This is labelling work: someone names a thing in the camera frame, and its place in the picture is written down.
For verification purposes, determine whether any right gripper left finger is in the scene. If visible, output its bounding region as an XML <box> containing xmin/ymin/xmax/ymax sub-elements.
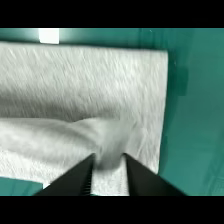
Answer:
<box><xmin>34</xmin><ymin>152</ymin><xmax>98</xmax><ymax>197</ymax></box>

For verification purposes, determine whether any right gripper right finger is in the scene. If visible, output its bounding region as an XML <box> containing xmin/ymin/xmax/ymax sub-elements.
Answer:
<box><xmin>122</xmin><ymin>153</ymin><xmax>188</xmax><ymax>197</ymax></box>

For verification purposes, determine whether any pale beige shirt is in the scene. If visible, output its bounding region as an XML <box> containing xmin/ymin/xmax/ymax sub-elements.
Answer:
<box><xmin>0</xmin><ymin>40</ymin><xmax>170</xmax><ymax>197</ymax></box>

